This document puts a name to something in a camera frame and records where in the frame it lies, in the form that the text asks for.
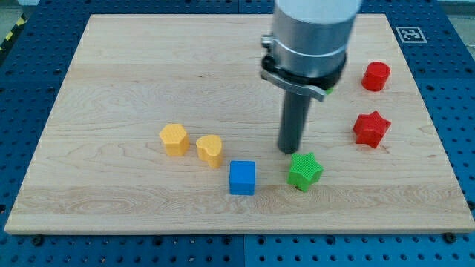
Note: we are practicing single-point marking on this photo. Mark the green star block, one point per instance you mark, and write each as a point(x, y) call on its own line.
point(304, 171)

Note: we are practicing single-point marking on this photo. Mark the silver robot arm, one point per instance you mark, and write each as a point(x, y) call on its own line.
point(307, 45)

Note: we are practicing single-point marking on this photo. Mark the red star block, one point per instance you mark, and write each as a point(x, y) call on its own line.
point(370, 129)

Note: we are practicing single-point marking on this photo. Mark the yellow heart block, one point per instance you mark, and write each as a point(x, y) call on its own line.
point(210, 150)

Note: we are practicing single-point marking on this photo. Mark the blue cube block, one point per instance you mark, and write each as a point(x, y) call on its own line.
point(242, 177)

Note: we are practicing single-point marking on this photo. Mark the yellow hexagon block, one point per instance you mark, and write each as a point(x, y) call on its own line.
point(175, 139)

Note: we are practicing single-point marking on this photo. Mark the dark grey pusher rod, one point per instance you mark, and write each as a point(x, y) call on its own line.
point(293, 119)

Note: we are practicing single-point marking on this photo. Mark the wooden board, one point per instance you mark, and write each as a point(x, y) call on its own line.
point(101, 168)

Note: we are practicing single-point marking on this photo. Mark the red cylinder block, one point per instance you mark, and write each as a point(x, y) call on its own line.
point(375, 76)

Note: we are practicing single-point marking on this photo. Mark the white fiducial marker tag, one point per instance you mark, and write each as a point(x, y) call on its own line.
point(411, 35)

